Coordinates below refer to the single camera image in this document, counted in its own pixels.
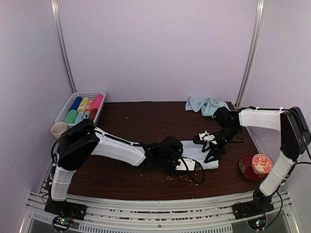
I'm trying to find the white plastic basket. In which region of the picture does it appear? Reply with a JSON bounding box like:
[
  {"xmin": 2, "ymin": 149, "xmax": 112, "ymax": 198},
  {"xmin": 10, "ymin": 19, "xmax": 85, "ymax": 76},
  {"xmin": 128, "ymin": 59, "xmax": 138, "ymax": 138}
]
[{"xmin": 54, "ymin": 90, "xmax": 107, "ymax": 128}]

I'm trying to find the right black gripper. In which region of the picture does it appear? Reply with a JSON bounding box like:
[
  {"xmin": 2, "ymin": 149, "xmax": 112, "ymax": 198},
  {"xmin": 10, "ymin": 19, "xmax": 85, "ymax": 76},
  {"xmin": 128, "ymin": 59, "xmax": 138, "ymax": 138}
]
[{"xmin": 202, "ymin": 125, "xmax": 240, "ymax": 163}]

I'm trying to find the orange white patterned bowl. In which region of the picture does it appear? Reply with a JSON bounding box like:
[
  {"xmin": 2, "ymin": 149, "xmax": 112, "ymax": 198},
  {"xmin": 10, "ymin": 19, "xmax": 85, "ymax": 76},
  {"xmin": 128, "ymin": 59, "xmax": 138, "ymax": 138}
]
[{"xmin": 251, "ymin": 154, "xmax": 273, "ymax": 175}]

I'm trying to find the yellow rolled towel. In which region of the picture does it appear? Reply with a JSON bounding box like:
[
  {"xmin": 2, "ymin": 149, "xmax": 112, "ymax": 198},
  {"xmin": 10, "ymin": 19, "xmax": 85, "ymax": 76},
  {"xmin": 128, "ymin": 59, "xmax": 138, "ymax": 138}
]
[{"xmin": 77, "ymin": 98, "xmax": 89, "ymax": 113}]

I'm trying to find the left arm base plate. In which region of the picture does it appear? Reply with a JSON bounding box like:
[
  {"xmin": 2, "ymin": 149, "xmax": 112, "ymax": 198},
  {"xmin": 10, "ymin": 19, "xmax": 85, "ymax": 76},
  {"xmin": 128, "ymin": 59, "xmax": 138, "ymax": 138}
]
[{"xmin": 44, "ymin": 201, "xmax": 86, "ymax": 220}]

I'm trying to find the left aluminium frame post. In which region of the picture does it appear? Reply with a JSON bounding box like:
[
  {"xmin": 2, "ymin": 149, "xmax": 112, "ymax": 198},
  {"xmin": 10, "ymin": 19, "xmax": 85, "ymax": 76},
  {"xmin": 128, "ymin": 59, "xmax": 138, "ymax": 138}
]
[{"xmin": 51, "ymin": 0, "xmax": 77, "ymax": 93}]

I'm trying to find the dark red rolled towel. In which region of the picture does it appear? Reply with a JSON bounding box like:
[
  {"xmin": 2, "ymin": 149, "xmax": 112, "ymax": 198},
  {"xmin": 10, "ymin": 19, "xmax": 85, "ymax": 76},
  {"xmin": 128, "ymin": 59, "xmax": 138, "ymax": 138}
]
[{"xmin": 89, "ymin": 109, "xmax": 98, "ymax": 120}]

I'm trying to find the light blue rolled towel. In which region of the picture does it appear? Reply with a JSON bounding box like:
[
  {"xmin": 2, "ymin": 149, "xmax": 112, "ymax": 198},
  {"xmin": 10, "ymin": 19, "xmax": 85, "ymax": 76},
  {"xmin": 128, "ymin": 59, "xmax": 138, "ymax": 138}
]
[{"xmin": 74, "ymin": 111, "xmax": 90, "ymax": 124}]

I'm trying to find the aluminium frame post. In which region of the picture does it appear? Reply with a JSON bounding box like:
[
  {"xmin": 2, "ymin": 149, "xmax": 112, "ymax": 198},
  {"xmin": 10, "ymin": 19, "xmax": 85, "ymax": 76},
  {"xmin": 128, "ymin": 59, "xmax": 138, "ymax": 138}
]
[
  {"xmin": 51, "ymin": 0, "xmax": 77, "ymax": 93},
  {"xmin": 235, "ymin": 0, "xmax": 266, "ymax": 108}
]

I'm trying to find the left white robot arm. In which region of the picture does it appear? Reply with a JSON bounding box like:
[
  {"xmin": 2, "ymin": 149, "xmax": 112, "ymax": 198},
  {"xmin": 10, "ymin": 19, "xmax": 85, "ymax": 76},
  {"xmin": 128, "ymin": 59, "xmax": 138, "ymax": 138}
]
[{"xmin": 49, "ymin": 120, "xmax": 188, "ymax": 216}]

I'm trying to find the right aluminium frame post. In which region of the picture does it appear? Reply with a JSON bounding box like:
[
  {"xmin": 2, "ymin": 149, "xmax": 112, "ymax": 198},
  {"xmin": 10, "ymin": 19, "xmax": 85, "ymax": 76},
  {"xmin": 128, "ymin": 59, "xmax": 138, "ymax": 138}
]
[{"xmin": 235, "ymin": 0, "xmax": 266, "ymax": 108}]

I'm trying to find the red floral bowl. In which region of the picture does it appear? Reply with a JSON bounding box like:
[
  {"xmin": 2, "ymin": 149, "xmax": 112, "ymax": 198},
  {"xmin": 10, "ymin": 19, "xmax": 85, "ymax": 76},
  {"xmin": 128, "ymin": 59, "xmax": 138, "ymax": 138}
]
[{"xmin": 239, "ymin": 154, "xmax": 265, "ymax": 181}]

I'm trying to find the green rolled towel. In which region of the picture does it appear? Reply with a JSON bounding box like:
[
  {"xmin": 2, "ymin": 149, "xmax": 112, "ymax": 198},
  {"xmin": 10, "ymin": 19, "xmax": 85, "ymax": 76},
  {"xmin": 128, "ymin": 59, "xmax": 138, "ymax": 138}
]
[{"xmin": 65, "ymin": 109, "xmax": 78, "ymax": 124}]

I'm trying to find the beige plastic cup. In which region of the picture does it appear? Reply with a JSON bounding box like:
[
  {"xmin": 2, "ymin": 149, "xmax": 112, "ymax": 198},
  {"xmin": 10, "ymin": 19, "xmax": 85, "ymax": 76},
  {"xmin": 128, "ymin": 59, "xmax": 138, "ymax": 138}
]
[{"xmin": 50, "ymin": 122, "xmax": 68, "ymax": 139}]

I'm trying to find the pink rolled towel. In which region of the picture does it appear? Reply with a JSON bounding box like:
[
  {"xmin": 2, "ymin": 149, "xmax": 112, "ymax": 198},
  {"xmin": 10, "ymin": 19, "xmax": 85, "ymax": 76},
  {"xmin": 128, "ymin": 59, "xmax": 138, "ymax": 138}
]
[{"xmin": 90, "ymin": 94, "xmax": 104, "ymax": 111}]

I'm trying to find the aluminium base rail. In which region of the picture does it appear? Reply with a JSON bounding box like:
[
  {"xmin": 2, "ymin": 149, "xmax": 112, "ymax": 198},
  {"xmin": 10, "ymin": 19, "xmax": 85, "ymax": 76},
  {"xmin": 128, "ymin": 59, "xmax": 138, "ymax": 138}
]
[{"xmin": 18, "ymin": 191, "xmax": 302, "ymax": 233}]

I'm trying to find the light blue towel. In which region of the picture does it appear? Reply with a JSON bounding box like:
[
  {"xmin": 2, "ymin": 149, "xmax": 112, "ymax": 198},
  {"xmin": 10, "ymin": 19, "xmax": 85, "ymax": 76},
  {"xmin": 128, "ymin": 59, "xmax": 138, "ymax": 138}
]
[
  {"xmin": 185, "ymin": 96, "xmax": 229, "ymax": 117},
  {"xmin": 74, "ymin": 111, "xmax": 90, "ymax": 124},
  {"xmin": 181, "ymin": 141, "xmax": 219, "ymax": 170}
]

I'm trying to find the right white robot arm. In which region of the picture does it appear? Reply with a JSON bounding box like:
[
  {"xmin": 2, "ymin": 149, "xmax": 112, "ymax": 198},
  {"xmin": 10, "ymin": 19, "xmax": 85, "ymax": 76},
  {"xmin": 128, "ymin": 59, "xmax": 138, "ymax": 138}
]
[{"xmin": 198, "ymin": 106, "xmax": 311, "ymax": 215}]

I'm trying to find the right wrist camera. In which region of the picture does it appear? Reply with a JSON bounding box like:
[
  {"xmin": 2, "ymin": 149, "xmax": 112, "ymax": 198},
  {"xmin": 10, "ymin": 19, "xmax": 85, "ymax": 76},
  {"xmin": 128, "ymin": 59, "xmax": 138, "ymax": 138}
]
[{"xmin": 192, "ymin": 131, "xmax": 217, "ymax": 145}]

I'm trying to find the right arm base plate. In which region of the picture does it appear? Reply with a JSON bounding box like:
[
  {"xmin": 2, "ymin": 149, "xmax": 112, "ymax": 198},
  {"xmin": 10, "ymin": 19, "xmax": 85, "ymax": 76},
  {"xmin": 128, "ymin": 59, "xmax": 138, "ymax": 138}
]
[{"xmin": 232, "ymin": 201, "xmax": 275, "ymax": 220}]

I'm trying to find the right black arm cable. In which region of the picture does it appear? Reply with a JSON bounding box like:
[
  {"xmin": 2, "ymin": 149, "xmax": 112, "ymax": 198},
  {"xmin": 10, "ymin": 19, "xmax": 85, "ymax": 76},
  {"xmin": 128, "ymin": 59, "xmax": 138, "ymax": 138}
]
[{"xmin": 263, "ymin": 135, "xmax": 311, "ymax": 230}]

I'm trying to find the patterned orange rolled towel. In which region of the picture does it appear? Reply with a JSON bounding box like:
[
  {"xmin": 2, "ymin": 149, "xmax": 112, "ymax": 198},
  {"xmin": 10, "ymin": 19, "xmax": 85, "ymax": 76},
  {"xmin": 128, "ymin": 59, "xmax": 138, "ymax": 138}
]
[{"xmin": 84, "ymin": 99, "xmax": 94, "ymax": 112}]

